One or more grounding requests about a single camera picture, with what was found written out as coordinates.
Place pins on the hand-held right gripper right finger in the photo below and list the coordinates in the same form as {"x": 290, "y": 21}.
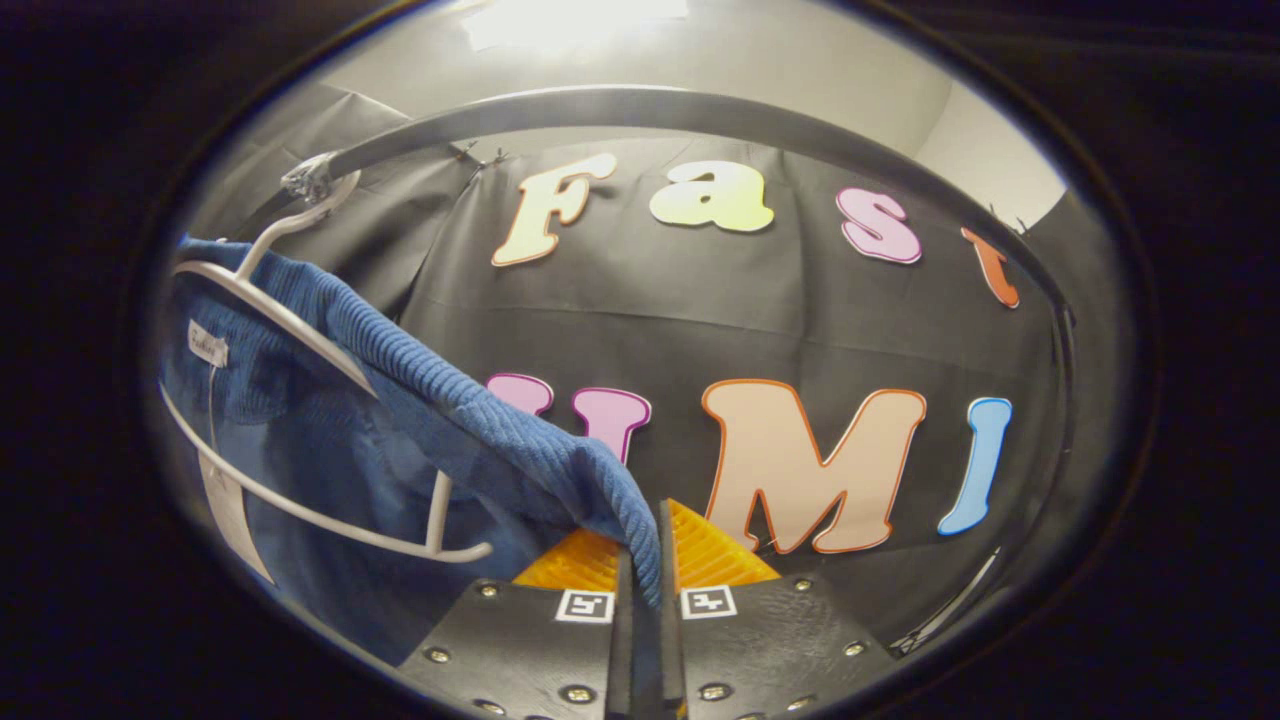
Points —
{"x": 770, "y": 650}

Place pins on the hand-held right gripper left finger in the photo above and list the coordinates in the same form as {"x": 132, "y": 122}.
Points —
{"x": 520, "y": 655}

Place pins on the white clothes hanger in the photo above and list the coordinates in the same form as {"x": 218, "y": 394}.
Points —
{"x": 290, "y": 325}

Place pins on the black backdrop cloth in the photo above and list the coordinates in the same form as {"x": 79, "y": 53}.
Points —
{"x": 760, "y": 320}

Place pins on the ceiling light panel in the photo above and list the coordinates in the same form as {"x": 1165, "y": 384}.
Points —
{"x": 575, "y": 20}

